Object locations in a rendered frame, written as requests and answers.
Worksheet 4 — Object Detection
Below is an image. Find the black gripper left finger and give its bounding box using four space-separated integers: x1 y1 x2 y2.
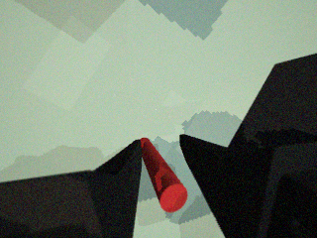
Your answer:
0 139 142 238

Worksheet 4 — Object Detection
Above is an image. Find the red peg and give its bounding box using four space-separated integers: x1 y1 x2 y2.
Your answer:
140 138 187 213

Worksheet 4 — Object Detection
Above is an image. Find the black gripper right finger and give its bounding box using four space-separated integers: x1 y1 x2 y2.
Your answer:
179 134 317 238

